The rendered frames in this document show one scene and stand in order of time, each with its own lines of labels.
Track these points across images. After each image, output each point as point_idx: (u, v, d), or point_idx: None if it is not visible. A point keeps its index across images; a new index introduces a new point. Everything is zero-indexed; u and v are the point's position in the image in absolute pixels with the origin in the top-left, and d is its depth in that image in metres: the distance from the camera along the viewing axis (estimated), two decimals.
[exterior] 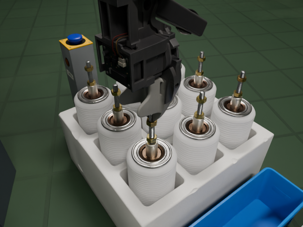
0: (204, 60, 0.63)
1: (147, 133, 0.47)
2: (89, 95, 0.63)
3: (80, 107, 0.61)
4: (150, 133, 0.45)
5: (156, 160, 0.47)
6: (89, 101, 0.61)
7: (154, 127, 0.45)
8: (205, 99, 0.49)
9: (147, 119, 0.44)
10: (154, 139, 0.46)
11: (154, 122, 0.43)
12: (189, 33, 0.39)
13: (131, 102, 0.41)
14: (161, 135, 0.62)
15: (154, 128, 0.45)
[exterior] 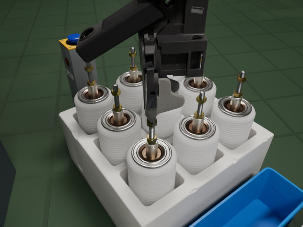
0: (204, 60, 0.63)
1: (155, 134, 0.47)
2: (89, 95, 0.63)
3: (80, 107, 0.61)
4: (149, 130, 0.46)
5: (156, 160, 0.47)
6: (89, 101, 0.61)
7: (152, 130, 0.45)
8: (205, 99, 0.49)
9: None
10: (146, 137, 0.46)
11: (147, 121, 0.44)
12: None
13: (169, 108, 0.40)
14: (161, 135, 0.62)
15: (149, 129, 0.45)
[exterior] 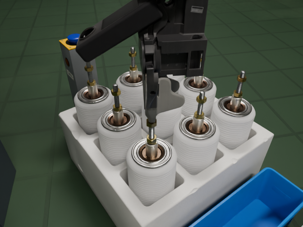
0: (204, 60, 0.63)
1: (147, 135, 0.47)
2: (89, 95, 0.63)
3: (80, 107, 0.61)
4: (150, 133, 0.45)
5: (156, 160, 0.47)
6: (89, 101, 0.61)
7: (153, 128, 0.45)
8: (205, 99, 0.49)
9: (147, 120, 0.44)
10: (154, 139, 0.46)
11: (155, 122, 0.43)
12: None
13: (169, 108, 0.40)
14: (161, 135, 0.62)
15: (154, 129, 0.45)
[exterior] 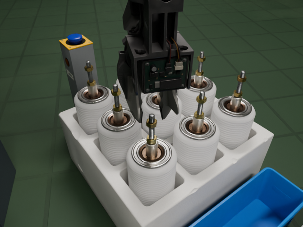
0: (204, 60, 0.63)
1: (150, 140, 0.46)
2: (89, 95, 0.63)
3: (80, 107, 0.61)
4: (153, 132, 0.46)
5: (156, 160, 0.47)
6: (89, 101, 0.61)
7: (149, 128, 0.45)
8: (205, 99, 0.49)
9: (153, 123, 0.43)
10: None
11: None
12: None
13: None
14: (161, 135, 0.62)
15: None
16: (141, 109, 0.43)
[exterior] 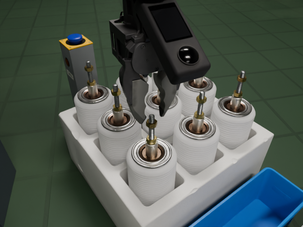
0: None
1: (156, 137, 0.47)
2: (89, 95, 0.63)
3: (80, 107, 0.61)
4: (150, 131, 0.46)
5: (156, 160, 0.47)
6: (89, 101, 0.61)
7: (150, 131, 0.45)
8: (205, 99, 0.49)
9: (154, 119, 0.44)
10: (146, 137, 0.47)
11: (146, 121, 0.44)
12: None
13: (158, 89, 0.44)
14: (161, 135, 0.62)
15: (149, 129, 0.45)
16: (161, 108, 0.43)
